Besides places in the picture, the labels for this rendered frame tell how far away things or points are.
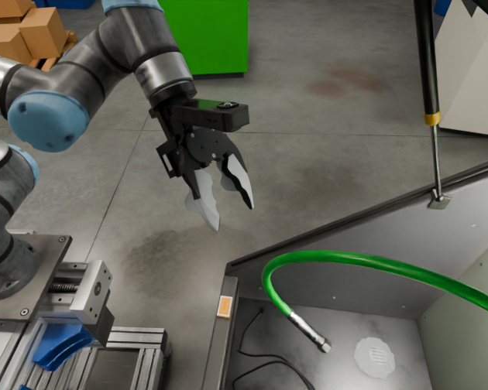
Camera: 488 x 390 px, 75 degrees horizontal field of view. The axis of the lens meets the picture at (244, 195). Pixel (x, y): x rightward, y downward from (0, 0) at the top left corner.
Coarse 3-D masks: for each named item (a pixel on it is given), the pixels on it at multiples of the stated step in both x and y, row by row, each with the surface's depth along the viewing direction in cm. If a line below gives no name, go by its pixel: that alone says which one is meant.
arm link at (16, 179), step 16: (0, 144) 68; (0, 160) 66; (16, 160) 71; (32, 160) 75; (0, 176) 67; (16, 176) 70; (32, 176) 75; (0, 192) 67; (16, 192) 70; (16, 208) 72
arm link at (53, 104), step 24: (0, 72) 37; (24, 72) 38; (48, 72) 40; (72, 72) 41; (0, 96) 37; (24, 96) 37; (48, 96) 37; (72, 96) 39; (96, 96) 43; (24, 120) 37; (48, 120) 36; (72, 120) 38; (48, 144) 39; (72, 144) 40
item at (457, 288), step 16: (288, 256) 41; (304, 256) 39; (320, 256) 38; (336, 256) 36; (352, 256) 35; (368, 256) 34; (400, 272) 32; (416, 272) 32; (432, 272) 31; (272, 288) 51; (448, 288) 30; (464, 288) 30; (480, 304) 30
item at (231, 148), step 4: (228, 140) 49; (228, 144) 49; (232, 144) 50; (228, 148) 49; (232, 148) 50; (236, 148) 50; (228, 152) 49; (232, 152) 49; (236, 152) 50; (224, 156) 49; (228, 156) 49; (236, 156) 50; (240, 156) 50; (240, 160) 50; (244, 164) 50; (244, 168) 50
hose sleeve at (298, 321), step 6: (294, 312) 53; (288, 318) 52; (294, 318) 52; (300, 318) 53; (294, 324) 53; (300, 324) 52; (306, 324) 53; (306, 330) 53; (312, 330) 53; (312, 336) 53; (318, 336) 53; (318, 342) 53; (324, 342) 54
